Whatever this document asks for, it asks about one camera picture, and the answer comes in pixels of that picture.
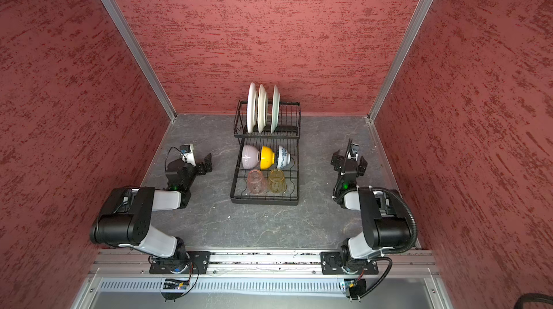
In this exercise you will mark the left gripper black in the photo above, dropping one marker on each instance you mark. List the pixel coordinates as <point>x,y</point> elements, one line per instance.
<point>202,166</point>

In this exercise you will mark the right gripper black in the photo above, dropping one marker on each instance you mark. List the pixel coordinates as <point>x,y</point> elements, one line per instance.
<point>348,162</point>

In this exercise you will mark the pink glass cup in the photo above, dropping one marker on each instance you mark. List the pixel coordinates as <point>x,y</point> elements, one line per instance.
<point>256,182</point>

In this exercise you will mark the yellow bowl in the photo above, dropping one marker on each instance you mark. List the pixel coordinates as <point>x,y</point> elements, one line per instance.
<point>267,158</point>

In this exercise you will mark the blue floral porcelain bowl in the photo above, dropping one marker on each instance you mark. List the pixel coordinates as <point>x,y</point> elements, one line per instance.
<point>283,158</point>

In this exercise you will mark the amber glass cup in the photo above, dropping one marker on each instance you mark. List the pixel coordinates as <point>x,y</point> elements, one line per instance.
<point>277,181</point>

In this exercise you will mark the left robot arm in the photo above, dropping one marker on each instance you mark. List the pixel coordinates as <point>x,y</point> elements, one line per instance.
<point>124,221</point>

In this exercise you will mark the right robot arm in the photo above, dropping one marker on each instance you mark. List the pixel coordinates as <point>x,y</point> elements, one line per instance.
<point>388,225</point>

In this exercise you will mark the lavender ceramic bowl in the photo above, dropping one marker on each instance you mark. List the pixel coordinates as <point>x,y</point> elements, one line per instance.
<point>250,157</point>

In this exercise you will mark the white plate left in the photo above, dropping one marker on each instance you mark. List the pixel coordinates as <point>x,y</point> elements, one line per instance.
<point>251,113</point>

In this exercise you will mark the white plate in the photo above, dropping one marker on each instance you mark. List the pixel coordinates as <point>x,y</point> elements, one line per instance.
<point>262,108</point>
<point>251,113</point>

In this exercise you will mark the pale green plate right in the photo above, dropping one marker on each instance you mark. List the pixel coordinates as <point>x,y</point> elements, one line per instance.
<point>275,109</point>

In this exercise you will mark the white plate middle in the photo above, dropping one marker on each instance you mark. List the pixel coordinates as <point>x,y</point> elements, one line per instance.
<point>262,108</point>

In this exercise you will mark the right corner aluminium profile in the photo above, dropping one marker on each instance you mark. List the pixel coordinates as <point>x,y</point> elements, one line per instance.
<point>414,26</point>

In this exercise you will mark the corner aluminium profile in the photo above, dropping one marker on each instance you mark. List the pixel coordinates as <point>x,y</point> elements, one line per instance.
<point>138,54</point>
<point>414,26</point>

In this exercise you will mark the left corner aluminium profile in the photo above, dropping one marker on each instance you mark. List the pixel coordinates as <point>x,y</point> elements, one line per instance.
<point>138,54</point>

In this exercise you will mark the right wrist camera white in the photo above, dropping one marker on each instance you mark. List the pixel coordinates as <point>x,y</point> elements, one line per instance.
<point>352,150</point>

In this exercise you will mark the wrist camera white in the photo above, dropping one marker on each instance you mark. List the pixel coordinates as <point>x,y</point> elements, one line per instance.
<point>187,154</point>
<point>352,150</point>

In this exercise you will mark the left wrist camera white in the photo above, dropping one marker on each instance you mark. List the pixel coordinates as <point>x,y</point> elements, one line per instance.
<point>187,154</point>

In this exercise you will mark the black wire dish rack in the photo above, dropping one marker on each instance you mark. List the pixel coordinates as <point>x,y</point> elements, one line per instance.
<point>277,149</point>

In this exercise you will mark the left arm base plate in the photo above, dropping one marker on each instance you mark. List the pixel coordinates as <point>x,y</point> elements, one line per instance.
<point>193,261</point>

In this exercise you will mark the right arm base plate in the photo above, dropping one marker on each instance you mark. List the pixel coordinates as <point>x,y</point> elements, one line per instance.
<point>333,262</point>

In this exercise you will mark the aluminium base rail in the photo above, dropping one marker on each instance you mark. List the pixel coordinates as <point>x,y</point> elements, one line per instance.
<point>262,263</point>

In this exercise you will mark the white slotted cable duct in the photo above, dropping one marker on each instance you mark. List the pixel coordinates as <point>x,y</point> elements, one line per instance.
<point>247,286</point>

